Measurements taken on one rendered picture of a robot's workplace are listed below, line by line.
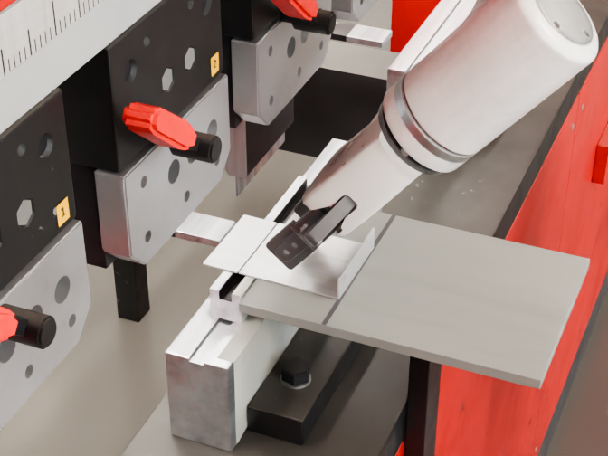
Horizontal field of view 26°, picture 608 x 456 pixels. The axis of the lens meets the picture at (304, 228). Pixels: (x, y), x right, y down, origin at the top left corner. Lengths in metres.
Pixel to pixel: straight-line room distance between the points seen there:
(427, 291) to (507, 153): 0.48
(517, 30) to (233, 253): 0.36
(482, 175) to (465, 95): 0.57
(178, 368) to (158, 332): 1.58
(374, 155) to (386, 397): 0.28
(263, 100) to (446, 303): 0.25
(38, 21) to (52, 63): 0.03
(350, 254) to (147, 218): 0.35
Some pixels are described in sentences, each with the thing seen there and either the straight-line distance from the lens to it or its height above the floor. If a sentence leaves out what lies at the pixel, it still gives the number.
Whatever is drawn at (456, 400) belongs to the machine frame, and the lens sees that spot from 1.45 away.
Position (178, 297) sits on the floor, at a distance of 2.80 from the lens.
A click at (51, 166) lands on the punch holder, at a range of 0.74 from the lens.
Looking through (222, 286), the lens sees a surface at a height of 1.00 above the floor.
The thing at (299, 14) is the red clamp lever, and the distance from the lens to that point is 0.95.
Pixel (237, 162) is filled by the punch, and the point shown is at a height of 1.11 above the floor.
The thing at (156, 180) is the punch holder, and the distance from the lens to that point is 0.86.
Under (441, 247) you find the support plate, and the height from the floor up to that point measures 1.00.
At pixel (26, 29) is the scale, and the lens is 0.70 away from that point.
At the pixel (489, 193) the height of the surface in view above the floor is 0.87.
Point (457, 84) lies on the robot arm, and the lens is 0.99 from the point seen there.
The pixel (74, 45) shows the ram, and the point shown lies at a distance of 0.75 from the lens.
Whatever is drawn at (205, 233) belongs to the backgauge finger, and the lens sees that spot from 1.20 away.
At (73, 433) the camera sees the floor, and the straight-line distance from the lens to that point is 2.50.
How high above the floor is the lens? 1.68
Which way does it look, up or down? 34 degrees down
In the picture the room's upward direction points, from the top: straight up
